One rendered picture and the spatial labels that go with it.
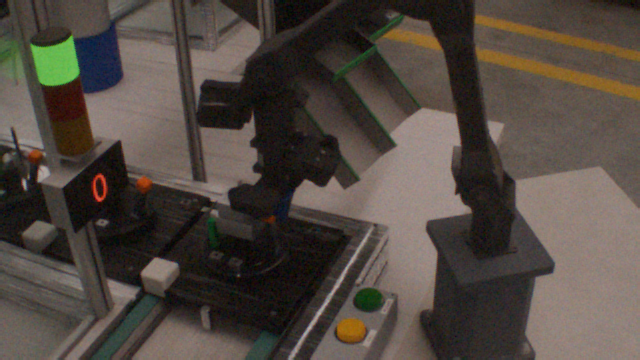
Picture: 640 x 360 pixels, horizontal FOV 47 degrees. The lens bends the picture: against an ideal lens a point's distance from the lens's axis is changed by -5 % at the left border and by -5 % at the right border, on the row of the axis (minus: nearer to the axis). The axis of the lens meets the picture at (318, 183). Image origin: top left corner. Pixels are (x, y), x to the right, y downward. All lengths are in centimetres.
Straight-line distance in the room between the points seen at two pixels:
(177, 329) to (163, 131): 71
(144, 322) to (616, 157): 257
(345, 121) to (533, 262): 48
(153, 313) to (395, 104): 64
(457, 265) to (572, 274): 38
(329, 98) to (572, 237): 52
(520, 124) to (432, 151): 189
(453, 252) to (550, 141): 239
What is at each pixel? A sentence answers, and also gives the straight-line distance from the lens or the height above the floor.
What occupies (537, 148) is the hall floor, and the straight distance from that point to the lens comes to 339.
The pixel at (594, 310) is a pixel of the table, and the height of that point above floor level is 86.
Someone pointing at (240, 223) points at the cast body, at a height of 105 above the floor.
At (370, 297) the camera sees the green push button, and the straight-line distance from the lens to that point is 114.
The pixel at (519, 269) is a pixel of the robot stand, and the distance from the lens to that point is 108.
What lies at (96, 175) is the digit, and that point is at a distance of 101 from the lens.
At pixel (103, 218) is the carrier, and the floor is 99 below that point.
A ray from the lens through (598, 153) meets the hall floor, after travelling 343.
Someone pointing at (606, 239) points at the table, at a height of 86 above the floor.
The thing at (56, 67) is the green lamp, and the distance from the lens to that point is 93.
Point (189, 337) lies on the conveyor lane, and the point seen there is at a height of 92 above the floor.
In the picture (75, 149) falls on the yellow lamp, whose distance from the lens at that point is 98.
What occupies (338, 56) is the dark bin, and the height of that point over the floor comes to 120.
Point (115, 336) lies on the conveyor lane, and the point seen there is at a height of 95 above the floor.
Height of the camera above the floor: 175
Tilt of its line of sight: 35 degrees down
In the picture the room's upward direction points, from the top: 2 degrees counter-clockwise
